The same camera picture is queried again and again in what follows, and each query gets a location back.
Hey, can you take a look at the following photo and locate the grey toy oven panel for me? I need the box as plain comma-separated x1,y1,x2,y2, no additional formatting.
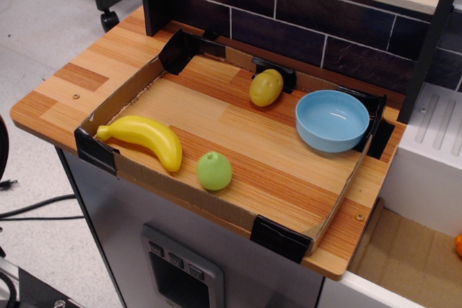
141,224,225,307

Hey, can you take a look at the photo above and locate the light blue bowl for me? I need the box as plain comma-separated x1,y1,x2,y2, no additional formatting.
295,90,370,153

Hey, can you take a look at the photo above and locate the black power cable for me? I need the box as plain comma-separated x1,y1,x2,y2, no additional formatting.
0,179,84,221

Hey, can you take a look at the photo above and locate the black upright post right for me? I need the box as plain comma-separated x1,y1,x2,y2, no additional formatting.
397,0,455,124

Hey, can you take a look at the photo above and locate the white toy sink unit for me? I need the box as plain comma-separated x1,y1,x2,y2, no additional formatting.
318,84,461,307

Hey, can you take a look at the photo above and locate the orange toy fruit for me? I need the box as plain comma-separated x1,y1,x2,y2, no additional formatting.
454,234,462,257

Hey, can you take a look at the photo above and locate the cardboard fence with black tape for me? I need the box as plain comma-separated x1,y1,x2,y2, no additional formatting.
75,30,396,273

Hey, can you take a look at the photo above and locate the green plastic pear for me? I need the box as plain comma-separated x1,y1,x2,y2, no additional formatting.
196,151,232,191

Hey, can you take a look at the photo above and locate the yellow plastic banana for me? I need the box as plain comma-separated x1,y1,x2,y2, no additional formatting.
97,115,183,172

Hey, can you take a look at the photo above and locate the yellow plastic potato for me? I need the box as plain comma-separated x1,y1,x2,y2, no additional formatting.
249,69,284,107

